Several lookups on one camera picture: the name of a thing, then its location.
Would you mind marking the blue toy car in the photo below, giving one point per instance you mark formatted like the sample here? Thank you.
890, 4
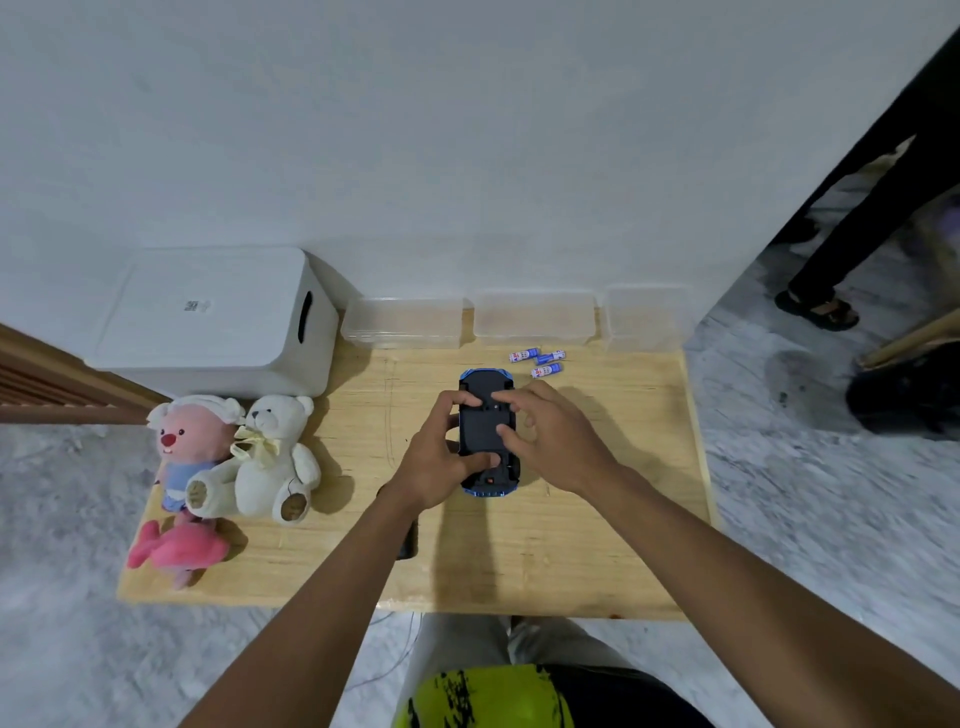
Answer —
480, 431

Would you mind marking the clear plastic container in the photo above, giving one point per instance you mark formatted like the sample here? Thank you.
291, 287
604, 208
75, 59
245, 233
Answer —
534, 316
403, 322
649, 319

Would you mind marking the person's right forearm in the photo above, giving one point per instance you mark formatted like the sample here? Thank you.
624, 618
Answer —
750, 607

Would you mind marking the wooden pole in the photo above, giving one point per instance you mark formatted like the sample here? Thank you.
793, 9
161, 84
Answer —
911, 341

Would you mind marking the pink dolphin plush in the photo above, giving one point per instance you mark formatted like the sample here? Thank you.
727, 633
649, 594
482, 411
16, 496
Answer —
184, 549

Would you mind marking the wooden railing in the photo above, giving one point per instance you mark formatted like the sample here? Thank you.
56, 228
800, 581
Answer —
52, 386

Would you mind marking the pink plush with white hat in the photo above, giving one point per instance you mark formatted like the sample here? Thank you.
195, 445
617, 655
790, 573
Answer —
187, 442

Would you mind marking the black bag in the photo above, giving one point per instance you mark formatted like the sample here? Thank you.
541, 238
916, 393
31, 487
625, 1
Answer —
904, 394

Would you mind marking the person's left forearm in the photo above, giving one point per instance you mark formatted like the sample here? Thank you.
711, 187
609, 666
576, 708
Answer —
322, 622

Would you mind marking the white teddy bear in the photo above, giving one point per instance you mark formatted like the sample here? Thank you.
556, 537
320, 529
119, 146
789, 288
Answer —
270, 457

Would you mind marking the black remote control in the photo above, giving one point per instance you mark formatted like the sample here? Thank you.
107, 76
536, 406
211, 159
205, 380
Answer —
409, 541

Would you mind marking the person's yellow and black shirt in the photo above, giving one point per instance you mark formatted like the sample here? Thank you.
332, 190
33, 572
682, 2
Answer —
525, 697

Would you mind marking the person's left hand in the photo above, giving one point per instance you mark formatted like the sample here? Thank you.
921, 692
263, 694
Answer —
427, 465

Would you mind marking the blue and red battery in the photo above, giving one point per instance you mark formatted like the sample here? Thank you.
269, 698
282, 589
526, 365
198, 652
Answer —
547, 370
523, 355
551, 357

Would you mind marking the white storage box with lid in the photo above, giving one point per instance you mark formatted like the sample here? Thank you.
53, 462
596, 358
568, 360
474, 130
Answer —
217, 319

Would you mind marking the person's right hand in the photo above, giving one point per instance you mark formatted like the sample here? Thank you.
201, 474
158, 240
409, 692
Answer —
562, 442

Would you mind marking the person's left thumb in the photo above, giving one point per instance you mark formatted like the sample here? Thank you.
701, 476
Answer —
478, 464

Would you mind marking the person's right thumb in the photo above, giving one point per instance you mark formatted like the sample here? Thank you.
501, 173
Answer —
510, 441

